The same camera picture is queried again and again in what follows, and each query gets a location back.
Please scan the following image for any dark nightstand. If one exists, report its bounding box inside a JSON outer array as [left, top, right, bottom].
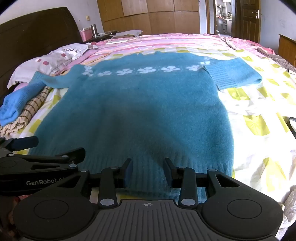
[[83, 32, 117, 44]]

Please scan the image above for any yellow checked bedsheet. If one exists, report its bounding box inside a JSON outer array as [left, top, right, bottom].
[[5, 45, 296, 239]]

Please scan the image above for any pink floral quilt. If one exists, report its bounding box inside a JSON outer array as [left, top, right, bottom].
[[221, 36, 276, 55]]

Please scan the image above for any white folded cloth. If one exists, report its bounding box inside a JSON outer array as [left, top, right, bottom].
[[114, 29, 143, 38]]

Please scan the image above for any dark ring object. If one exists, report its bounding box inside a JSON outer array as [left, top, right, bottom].
[[283, 117, 296, 135]]

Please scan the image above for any white pillow with pink dots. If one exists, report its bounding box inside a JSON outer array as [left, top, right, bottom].
[[7, 43, 89, 89]]

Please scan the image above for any brown wooden door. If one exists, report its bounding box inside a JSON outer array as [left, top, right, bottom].
[[240, 0, 262, 44]]

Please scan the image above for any pink tissue box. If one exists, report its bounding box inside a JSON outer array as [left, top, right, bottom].
[[80, 28, 94, 43]]

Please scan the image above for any wooden wardrobe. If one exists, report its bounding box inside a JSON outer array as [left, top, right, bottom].
[[97, 0, 201, 36]]

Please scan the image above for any pink striped blanket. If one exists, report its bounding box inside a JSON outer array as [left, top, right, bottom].
[[54, 33, 234, 75]]

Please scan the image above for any teal flower-patterned sweater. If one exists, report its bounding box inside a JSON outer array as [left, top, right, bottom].
[[28, 51, 263, 201]]

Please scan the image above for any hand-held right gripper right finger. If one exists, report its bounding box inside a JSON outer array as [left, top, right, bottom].
[[163, 158, 241, 207]]

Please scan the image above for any beige striped cloth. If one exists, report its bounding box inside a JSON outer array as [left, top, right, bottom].
[[0, 86, 54, 136]]

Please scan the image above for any dark wooden headboard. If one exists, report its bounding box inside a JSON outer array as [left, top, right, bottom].
[[0, 6, 84, 105]]

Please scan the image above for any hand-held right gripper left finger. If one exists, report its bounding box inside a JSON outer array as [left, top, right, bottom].
[[57, 159, 134, 208]]

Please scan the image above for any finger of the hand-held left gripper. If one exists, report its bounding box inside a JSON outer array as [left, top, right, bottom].
[[0, 147, 86, 176], [0, 136, 39, 152]]

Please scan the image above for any wooden cabinet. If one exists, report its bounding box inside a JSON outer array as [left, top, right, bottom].
[[277, 34, 296, 68]]

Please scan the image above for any bright blue garment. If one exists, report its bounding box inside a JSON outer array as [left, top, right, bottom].
[[0, 81, 46, 127]]

